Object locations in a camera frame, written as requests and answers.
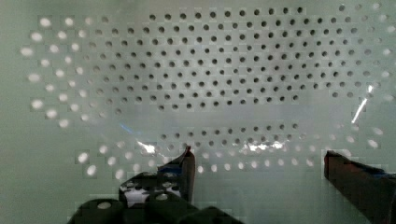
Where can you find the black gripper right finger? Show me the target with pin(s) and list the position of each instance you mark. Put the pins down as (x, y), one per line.
(371, 190)

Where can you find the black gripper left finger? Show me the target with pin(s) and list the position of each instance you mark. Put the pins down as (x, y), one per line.
(177, 176)

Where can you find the green plastic strainer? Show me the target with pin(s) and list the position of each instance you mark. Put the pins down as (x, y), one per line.
(94, 92)

